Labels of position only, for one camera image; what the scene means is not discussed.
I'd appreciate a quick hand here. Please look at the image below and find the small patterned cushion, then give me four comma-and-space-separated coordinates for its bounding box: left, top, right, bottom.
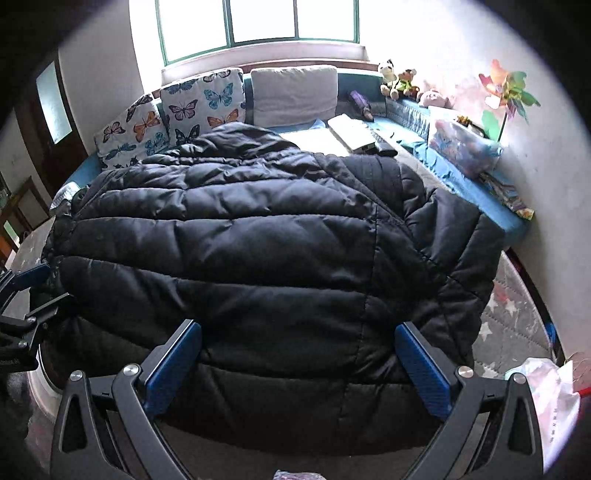
51, 181, 88, 208

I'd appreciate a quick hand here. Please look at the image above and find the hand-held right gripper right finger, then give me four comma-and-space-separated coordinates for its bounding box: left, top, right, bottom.
394, 321, 544, 480

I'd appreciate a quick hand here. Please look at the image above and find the dark wooden door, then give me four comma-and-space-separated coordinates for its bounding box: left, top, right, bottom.
14, 58, 88, 171

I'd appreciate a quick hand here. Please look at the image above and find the colourful pinwheel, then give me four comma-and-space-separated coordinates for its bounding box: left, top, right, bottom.
478, 59, 541, 144

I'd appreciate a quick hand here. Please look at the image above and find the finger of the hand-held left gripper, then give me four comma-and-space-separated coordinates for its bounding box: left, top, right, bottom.
0, 294, 77, 354
0, 262, 52, 315

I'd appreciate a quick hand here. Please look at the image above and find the panda plush toy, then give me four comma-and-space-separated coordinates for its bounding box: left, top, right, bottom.
378, 59, 400, 100

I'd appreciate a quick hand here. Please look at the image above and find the small butterfly-print pillow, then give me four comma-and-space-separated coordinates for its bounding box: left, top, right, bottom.
93, 93, 169, 171

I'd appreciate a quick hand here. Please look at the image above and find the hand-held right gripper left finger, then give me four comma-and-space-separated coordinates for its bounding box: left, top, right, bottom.
50, 318, 204, 480

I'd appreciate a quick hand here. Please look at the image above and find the large butterfly-print pillow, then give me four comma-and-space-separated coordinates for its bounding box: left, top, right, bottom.
159, 68, 245, 148

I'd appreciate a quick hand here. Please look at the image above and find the grey star-print mattress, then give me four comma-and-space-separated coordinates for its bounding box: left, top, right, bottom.
9, 152, 561, 480

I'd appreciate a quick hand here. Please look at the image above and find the pink white plastic packet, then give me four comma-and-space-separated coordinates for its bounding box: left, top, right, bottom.
505, 357, 583, 474

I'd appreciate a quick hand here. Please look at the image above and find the plain grey pillow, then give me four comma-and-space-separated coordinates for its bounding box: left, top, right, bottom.
250, 65, 340, 127

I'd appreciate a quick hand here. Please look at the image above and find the wooden side table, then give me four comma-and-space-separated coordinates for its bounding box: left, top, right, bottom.
0, 175, 51, 257

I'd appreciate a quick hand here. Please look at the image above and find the black puffer jacket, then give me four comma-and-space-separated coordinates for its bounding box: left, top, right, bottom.
39, 122, 506, 455

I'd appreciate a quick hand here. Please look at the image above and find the purple folded umbrella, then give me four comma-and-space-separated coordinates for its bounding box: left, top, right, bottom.
348, 90, 377, 121

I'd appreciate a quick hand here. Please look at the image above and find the clear bag of toys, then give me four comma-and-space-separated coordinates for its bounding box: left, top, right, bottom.
427, 117, 504, 178

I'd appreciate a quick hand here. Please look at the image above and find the green-framed window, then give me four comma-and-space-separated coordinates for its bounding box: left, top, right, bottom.
154, 0, 361, 65

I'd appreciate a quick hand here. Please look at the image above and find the brown bear plush toy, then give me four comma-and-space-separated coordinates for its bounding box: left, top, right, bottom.
397, 68, 421, 99

